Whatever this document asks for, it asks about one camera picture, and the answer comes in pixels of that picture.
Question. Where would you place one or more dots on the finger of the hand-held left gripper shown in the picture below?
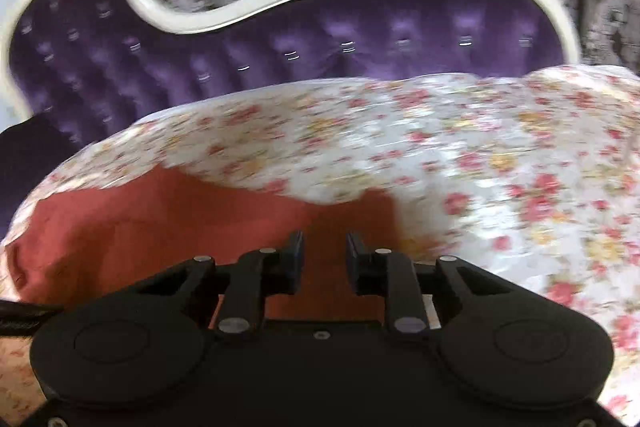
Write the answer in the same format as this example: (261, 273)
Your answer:
(25, 317)

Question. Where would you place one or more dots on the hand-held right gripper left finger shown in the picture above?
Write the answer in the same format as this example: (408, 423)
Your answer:
(294, 264)

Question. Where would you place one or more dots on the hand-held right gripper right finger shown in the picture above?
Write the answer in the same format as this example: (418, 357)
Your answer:
(356, 264)

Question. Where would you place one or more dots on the floral blanket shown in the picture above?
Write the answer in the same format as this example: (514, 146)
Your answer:
(450, 147)

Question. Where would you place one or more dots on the purple tufted sofa, white frame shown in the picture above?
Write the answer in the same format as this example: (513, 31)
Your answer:
(300, 37)

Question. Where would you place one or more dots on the red-brown pants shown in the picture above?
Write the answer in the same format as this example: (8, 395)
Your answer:
(150, 222)

